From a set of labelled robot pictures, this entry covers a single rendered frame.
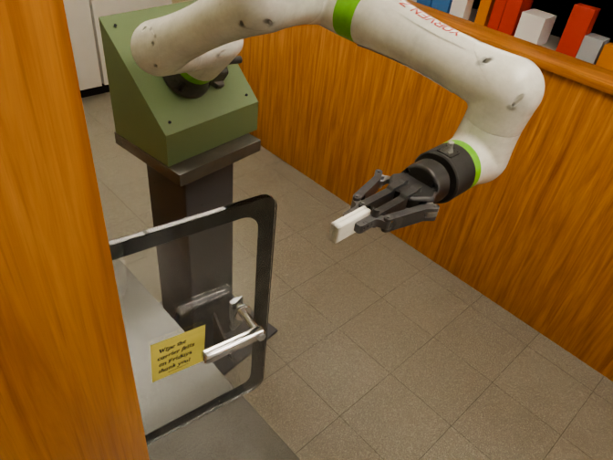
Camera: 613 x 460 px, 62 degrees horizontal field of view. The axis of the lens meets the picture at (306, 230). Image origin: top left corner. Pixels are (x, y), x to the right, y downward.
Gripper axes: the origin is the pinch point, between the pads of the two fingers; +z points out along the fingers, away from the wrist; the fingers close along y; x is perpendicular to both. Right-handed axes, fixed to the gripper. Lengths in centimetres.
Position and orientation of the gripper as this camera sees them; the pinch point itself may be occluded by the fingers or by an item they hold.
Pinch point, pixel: (349, 224)
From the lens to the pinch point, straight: 73.7
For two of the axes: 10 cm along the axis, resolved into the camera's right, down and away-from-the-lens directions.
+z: -7.2, 3.8, -5.8
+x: -1.0, 7.7, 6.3
